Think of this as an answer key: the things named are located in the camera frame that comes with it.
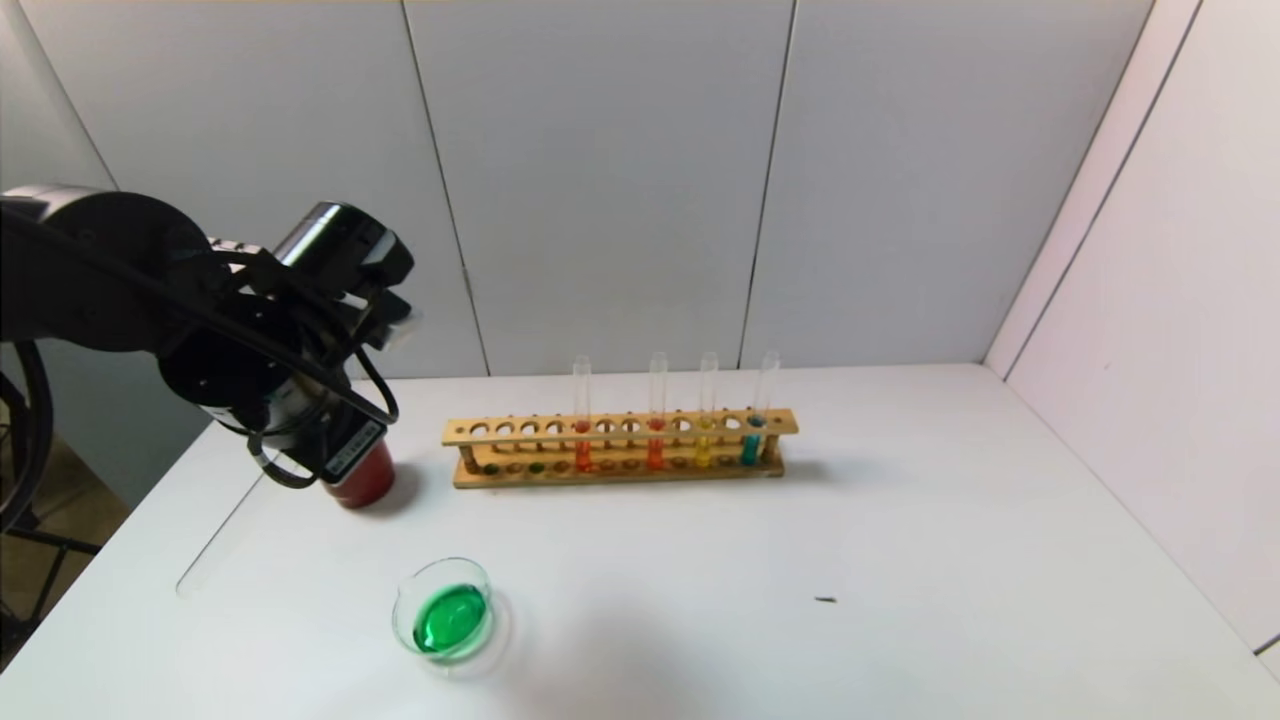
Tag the dark red plastic cup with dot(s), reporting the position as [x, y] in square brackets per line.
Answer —
[368, 482]

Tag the glass test tube orange pigment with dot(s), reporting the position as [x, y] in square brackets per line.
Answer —
[655, 455]
[582, 455]

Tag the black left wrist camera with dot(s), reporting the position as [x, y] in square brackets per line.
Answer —
[345, 250]

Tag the black metal stand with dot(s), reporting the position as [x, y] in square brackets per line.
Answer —
[60, 545]

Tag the orange and black left arm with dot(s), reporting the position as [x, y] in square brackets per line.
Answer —
[110, 270]

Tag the clear glass dish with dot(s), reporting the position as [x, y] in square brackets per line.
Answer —
[450, 618]

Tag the glass test tube yellow pigment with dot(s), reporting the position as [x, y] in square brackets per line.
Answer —
[215, 540]
[702, 452]

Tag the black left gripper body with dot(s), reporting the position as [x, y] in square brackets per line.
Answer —
[352, 452]

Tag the wooden test tube rack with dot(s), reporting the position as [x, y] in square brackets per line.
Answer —
[640, 478]

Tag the glass test tube teal pigment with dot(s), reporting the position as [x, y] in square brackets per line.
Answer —
[749, 450]

